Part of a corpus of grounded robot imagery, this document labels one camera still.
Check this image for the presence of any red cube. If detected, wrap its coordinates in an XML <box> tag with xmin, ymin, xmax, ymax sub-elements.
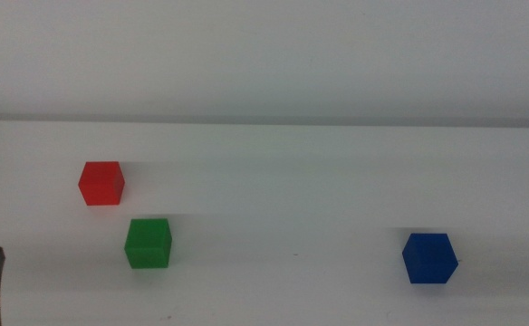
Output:
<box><xmin>77</xmin><ymin>160</ymin><xmax>126</xmax><ymax>207</ymax></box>

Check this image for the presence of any blue cube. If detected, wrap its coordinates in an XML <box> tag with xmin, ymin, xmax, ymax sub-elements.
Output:
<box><xmin>401</xmin><ymin>232</ymin><xmax>459</xmax><ymax>285</ymax></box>

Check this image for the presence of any green cube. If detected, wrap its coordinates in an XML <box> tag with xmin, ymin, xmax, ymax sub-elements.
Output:
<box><xmin>123</xmin><ymin>217</ymin><xmax>173</xmax><ymax>270</ymax></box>

